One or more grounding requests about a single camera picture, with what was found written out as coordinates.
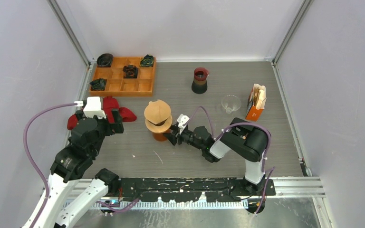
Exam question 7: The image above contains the clear glass dripper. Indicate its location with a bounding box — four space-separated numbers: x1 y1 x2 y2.
221 95 241 114

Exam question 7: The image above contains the red cloth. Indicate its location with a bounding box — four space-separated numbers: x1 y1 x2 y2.
67 96 137 130

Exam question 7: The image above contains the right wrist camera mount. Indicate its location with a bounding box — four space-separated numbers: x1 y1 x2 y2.
177 114 190 129

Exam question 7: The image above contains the orange glass carafe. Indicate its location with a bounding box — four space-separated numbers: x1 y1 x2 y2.
153 131 169 142

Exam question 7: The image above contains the purple cable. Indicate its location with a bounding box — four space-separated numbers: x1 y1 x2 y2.
23 101 139 228
185 106 276 215

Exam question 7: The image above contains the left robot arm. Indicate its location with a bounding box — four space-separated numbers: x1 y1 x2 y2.
24 109 124 228

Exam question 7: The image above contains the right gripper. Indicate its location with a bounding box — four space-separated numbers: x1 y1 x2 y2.
163 123 205 151

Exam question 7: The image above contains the orange coffee filter box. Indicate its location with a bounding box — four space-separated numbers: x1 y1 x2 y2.
245 84 267 121

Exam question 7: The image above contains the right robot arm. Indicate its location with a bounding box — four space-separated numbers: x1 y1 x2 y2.
163 117 271 195

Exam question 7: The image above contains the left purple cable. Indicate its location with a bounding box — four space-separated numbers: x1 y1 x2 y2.
23 101 139 228

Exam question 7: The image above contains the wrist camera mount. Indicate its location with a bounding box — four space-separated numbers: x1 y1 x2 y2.
74 96 106 120
177 114 190 129

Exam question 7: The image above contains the green coil top right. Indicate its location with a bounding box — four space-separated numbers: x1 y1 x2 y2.
140 54 155 67

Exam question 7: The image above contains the orange wooden compartment tray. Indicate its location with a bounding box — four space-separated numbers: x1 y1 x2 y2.
89 57 156 97

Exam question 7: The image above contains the red black carafe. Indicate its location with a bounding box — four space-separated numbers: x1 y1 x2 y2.
191 67 209 94

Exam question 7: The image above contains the brown paper coffee filter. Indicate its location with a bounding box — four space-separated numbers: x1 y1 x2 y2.
144 99 172 126

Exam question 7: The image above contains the green coil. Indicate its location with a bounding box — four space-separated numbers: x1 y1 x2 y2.
140 54 155 67
89 78 107 91

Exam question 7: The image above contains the green coil bottom left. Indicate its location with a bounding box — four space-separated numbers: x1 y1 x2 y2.
89 78 107 91

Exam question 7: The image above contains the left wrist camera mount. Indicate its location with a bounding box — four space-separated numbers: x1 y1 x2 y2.
74 96 106 120

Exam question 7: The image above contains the wooden dripper ring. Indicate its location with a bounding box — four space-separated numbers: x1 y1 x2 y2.
145 115 173 134

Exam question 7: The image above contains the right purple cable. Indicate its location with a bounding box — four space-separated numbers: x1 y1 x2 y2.
185 106 276 215

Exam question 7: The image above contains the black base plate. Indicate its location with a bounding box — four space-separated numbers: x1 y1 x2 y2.
106 177 276 203

